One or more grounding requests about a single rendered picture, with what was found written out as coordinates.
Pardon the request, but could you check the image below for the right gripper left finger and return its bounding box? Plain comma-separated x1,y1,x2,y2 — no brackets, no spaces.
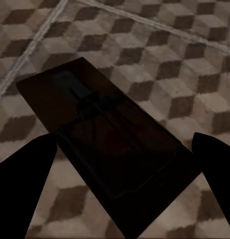
0,132,57,239

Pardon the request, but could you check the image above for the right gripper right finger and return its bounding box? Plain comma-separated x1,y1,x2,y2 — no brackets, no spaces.
192,132,230,225

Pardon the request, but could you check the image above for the mousetrap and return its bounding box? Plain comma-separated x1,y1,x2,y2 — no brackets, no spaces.
15,57,202,239

